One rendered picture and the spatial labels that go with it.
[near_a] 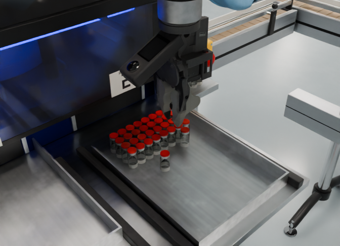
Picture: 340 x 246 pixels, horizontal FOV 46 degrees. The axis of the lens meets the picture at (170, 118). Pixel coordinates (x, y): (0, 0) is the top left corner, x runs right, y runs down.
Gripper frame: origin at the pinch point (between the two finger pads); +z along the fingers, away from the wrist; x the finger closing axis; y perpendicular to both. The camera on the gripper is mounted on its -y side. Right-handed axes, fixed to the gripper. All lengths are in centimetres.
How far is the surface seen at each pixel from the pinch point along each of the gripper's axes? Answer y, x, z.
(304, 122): 92, 28, 57
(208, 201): 0.9, -11.7, 14.0
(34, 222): -29.2, 3.3, 13.9
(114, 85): -2.6, 17.9, 0.2
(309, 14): 89, 34, 10
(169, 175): -1.0, -1.1, 14.0
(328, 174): 95, 12, 78
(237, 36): 52, 35, 9
